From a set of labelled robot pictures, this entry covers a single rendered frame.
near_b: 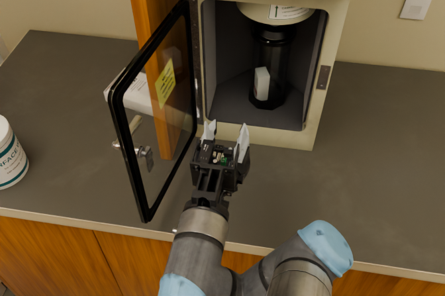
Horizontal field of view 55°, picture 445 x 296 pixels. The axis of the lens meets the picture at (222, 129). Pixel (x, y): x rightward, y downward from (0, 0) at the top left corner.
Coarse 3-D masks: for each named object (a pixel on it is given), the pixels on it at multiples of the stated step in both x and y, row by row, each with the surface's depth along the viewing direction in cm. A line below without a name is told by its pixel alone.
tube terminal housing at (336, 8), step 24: (240, 0) 84; (264, 0) 83; (288, 0) 82; (312, 0) 82; (336, 0) 81; (336, 24) 84; (336, 48) 89; (312, 96) 103; (312, 120) 105; (264, 144) 115; (288, 144) 114; (312, 144) 112
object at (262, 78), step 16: (256, 32) 99; (256, 48) 102; (272, 48) 99; (288, 48) 101; (256, 64) 105; (272, 64) 102; (288, 64) 107; (256, 80) 108; (272, 80) 106; (256, 96) 112; (272, 96) 110
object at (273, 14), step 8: (240, 8) 92; (248, 8) 90; (256, 8) 88; (264, 8) 87; (272, 8) 87; (280, 8) 87; (288, 8) 87; (296, 8) 87; (304, 8) 88; (248, 16) 90; (256, 16) 89; (264, 16) 88; (272, 16) 88; (280, 16) 87; (288, 16) 88; (296, 16) 88; (304, 16) 89; (272, 24) 88; (280, 24) 88; (288, 24) 88
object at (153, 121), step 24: (144, 48) 71; (168, 48) 80; (144, 72) 73; (168, 72) 83; (144, 96) 76; (168, 96) 87; (144, 120) 78; (168, 120) 90; (192, 120) 106; (120, 144) 73; (144, 144) 81; (168, 144) 94; (144, 168) 84; (168, 168) 98
